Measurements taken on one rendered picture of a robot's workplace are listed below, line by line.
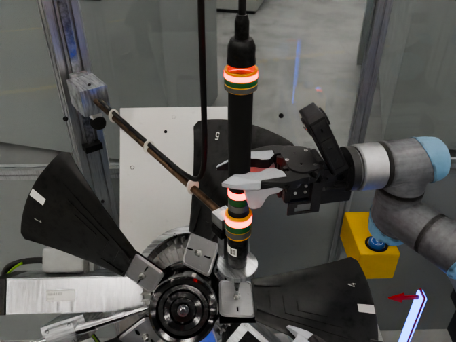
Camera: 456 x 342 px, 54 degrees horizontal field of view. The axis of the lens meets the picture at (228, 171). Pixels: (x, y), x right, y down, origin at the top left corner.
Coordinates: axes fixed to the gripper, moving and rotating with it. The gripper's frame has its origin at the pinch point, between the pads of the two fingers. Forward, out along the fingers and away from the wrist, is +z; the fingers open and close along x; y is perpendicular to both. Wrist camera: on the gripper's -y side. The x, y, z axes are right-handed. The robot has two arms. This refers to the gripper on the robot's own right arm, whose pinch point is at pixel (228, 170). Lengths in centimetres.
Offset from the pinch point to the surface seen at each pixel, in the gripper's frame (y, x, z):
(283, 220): 72, 66, -36
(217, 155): 9.1, 18.2, -1.8
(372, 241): 39, 18, -41
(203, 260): 23.1, 4.8, 3.4
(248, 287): 29.3, 2.3, -4.7
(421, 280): 107, 55, -96
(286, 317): 29.0, -5.9, -9.7
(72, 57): 3, 61, 27
